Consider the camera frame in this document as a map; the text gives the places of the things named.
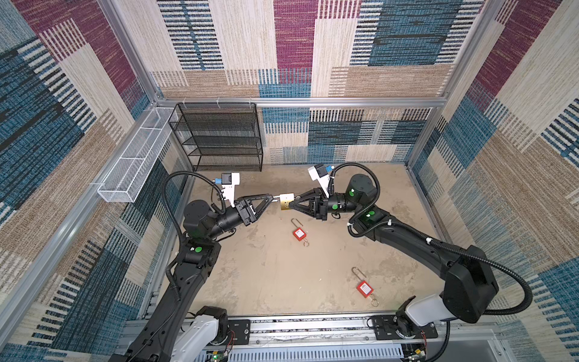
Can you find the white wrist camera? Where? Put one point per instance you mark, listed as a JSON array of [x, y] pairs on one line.
[[227, 183], [321, 173]]

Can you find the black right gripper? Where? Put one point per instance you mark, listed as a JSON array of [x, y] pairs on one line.
[[320, 204]]

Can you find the aluminium front rail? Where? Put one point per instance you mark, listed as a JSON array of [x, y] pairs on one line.
[[346, 337]]

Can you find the brass padlock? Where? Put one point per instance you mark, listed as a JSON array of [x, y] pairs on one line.
[[284, 200]]

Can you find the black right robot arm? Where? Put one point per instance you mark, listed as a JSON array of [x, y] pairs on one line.
[[468, 275]]

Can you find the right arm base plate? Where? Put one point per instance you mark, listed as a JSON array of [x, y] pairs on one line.
[[392, 327]]

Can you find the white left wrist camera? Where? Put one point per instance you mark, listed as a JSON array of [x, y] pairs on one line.
[[227, 183]]

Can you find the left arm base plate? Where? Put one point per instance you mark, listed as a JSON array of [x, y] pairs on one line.
[[237, 333]]

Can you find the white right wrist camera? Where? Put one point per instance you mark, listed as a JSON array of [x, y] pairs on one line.
[[321, 173]]

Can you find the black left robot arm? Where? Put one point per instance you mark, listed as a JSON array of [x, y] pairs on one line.
[[205, 226]]

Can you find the white mesh wall basket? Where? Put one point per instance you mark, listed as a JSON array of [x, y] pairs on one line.
[[129, 173]]

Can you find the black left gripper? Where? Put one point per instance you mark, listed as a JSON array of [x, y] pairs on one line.
[[243, 205]]

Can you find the black wire shelf rack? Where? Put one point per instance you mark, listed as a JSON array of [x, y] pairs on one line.
[[219, 136]]

